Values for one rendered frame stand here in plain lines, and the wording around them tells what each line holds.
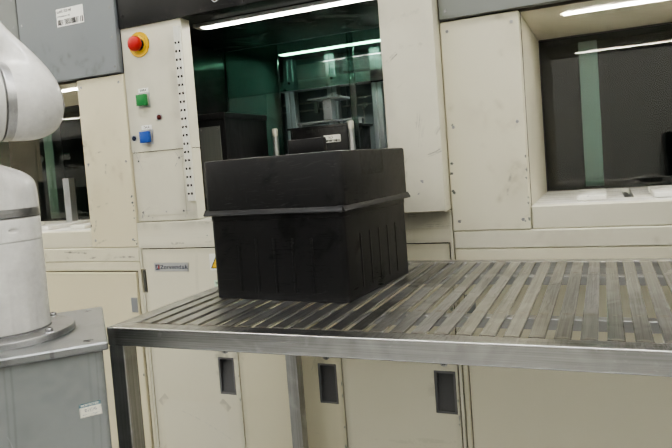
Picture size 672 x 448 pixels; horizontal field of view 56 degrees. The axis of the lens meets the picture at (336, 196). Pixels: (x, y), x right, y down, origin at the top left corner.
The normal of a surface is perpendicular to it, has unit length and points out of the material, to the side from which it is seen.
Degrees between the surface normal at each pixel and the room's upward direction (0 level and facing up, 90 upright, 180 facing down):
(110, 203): 90
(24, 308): 90
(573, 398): 90
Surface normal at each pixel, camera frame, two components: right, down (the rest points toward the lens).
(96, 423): 0.37, 0.02
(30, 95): 0.69, -0.08
